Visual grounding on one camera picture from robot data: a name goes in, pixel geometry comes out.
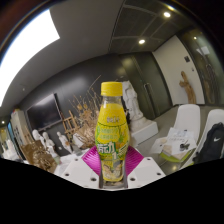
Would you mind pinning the group of white figurines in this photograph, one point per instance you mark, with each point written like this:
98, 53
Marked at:
48, 140

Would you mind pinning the wooden figure statue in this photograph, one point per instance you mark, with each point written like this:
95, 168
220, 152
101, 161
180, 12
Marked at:
187, 88

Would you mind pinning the yellow-green seat pad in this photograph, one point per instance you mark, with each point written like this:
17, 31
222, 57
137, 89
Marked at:
173, 157

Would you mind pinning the golden carved sculpture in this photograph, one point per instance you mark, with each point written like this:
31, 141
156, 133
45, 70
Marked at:
36, 155

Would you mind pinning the black wall screen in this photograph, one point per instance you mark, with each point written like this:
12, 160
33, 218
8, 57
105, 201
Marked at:
43, 113

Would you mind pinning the black keys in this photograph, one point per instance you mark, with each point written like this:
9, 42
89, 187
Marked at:
184, 146

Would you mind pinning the white shelf unit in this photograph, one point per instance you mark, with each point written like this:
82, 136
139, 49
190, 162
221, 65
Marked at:
18, 128

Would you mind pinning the recessed ceiling spotlight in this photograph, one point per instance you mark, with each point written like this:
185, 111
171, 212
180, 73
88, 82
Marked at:
167, 14
141, 41

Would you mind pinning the yellow drink bottle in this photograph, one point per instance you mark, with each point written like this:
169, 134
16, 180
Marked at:
111, 133

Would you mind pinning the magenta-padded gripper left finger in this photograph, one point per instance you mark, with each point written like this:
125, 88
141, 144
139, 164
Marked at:
76, 171

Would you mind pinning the white chair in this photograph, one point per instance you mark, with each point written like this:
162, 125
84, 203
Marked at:
215, 116
188, 116

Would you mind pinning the white stone statue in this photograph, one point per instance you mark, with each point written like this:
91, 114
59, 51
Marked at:
131, 100

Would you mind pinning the pile of white papers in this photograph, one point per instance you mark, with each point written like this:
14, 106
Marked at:
180, 136

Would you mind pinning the wooden easel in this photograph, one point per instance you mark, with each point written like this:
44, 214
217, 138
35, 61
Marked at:
69, 125

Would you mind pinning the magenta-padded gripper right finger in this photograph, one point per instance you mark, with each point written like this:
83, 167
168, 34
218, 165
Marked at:
148, 171

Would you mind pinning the large ceiling light panel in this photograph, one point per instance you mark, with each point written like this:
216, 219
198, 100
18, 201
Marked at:
26, 50

